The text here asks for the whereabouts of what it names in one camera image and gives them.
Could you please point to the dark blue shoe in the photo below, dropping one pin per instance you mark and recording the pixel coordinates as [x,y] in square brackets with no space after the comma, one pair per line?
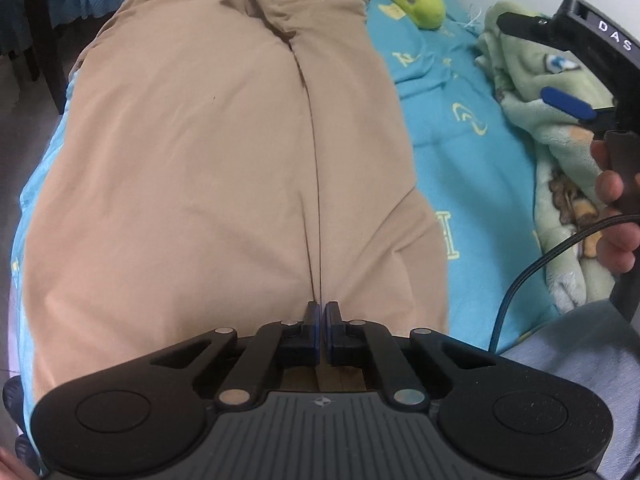
[17,410]

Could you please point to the tan trousers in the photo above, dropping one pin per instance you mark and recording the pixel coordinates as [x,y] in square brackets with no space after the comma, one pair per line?
[200,160]

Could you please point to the person's grey pants leg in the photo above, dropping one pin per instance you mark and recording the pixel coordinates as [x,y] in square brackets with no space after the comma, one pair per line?
[575,350]

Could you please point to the person's right hand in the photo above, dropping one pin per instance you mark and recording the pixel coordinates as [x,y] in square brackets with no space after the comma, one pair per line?
[612,240]

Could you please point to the teal printed bed sheet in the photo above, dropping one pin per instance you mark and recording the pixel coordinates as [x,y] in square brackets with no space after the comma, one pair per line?
[450,160]

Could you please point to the green plush toy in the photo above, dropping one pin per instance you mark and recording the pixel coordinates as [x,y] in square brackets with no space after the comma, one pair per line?
[420,2]

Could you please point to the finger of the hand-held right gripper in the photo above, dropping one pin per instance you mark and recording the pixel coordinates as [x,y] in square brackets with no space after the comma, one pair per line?
[567,102]
[522,25]

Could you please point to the green cartoon fleece blanket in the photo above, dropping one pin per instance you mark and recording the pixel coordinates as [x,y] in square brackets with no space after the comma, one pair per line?
[530,70]

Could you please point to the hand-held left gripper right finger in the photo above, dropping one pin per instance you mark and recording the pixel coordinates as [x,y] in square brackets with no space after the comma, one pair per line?
[331,332]

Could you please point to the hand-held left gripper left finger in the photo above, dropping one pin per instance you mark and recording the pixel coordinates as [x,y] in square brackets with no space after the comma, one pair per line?
[313,332]

